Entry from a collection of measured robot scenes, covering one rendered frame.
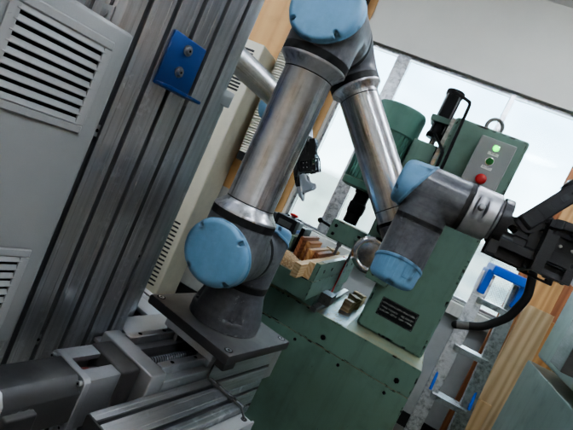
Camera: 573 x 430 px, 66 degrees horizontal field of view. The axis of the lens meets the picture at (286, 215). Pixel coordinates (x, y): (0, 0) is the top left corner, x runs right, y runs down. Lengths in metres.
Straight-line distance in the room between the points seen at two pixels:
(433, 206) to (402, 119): 0.85
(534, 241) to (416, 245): 0.16
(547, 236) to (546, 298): 2.15
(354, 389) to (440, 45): 2.28
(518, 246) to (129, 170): 0.61
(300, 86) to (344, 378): 0.93
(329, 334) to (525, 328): 1.53
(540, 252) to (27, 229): 0.69
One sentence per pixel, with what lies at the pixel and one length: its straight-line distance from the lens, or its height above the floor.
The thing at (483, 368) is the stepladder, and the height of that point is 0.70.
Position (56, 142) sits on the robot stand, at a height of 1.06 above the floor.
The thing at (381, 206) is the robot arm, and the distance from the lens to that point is 0.81.
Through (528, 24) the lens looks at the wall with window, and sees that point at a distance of 3.21.
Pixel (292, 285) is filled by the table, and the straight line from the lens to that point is 1.26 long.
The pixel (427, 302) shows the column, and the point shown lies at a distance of 1.44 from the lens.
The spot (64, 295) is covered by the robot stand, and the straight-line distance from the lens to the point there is 0.83.
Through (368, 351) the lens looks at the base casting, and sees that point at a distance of 1.37.
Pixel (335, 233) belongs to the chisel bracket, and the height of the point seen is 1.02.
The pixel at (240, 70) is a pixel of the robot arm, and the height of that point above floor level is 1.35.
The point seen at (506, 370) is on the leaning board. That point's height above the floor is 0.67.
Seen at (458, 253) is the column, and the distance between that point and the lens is 1.43.
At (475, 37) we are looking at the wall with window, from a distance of 3.14.
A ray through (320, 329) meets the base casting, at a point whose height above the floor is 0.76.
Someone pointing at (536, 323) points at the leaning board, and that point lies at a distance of 2.72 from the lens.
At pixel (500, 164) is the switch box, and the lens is 1.39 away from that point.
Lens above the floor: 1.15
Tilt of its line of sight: 5 degrees down
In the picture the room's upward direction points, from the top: 25 degrees clockwise
